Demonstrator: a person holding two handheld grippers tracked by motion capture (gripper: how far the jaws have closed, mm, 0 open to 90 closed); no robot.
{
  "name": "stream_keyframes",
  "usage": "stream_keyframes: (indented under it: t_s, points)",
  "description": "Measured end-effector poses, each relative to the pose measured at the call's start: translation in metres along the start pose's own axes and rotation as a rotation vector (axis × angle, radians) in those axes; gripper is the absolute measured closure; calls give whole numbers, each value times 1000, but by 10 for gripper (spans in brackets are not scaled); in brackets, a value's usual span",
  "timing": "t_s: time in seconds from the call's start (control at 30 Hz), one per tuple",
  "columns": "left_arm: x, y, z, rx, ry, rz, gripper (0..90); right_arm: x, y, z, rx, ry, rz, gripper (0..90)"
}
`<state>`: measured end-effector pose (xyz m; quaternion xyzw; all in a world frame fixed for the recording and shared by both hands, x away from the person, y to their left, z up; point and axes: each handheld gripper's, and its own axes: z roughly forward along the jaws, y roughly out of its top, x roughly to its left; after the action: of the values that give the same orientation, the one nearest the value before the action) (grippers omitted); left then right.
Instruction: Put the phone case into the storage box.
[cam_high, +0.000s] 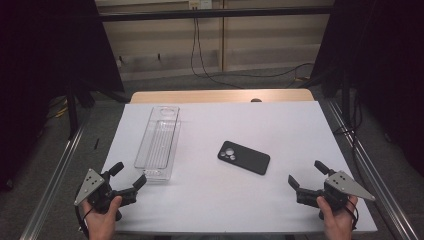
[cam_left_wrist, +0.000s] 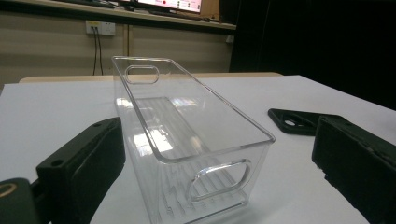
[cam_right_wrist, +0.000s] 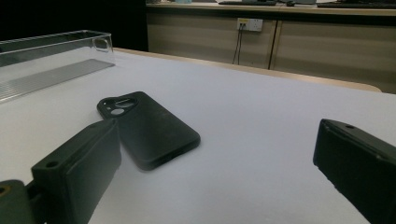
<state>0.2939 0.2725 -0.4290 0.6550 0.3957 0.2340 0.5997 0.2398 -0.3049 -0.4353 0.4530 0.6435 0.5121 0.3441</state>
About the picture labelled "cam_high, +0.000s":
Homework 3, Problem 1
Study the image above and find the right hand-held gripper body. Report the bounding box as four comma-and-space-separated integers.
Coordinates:
296, 170, 376, 211

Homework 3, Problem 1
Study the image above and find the thin black floor cable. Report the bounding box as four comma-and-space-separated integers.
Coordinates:
333, 89, 366, 183

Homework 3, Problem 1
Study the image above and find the black power cable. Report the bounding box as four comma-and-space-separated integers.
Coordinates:
190, 18, 245, 90
195, 18, 315, 80

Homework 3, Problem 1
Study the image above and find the yellow cable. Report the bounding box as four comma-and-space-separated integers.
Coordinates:
46, 96, 68, 120

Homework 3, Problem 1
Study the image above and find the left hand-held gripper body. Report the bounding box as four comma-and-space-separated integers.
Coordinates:
73, 168, 138, 214

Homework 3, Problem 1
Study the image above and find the clear plastic bin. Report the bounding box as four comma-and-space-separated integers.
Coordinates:
133, 105, 182, 183

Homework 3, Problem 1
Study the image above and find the black metal stand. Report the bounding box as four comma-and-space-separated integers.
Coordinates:
64, 83, 98, 140

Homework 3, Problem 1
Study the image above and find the black curtain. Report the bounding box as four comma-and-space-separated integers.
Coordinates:
0, 0, 126, 193
309, 0, 424, 176

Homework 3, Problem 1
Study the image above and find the white table cover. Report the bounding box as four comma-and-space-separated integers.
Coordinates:
101, 101, 378, 234

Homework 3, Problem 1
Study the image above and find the black horizontal bar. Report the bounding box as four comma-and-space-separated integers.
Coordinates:
98, 5, 334, 23

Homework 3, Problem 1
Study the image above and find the black phone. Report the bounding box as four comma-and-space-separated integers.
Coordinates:
217, 140, 271, 176

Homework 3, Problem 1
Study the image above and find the person's left hand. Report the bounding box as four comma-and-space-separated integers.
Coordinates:
81, 196, 123, 240

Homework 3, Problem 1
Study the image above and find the metal floor rail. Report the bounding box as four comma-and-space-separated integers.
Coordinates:
325, 99, 422, 240
19, 121, 88, 240

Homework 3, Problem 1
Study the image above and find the white wall outlet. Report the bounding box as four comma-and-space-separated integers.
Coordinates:
188, 0, 213, 10

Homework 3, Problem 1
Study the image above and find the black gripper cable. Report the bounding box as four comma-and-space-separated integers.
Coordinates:
345, 196, 360, 231
74, 205, 95, 240

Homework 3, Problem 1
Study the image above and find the person's right hand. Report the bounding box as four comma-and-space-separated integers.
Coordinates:
315, 195, 360, 240

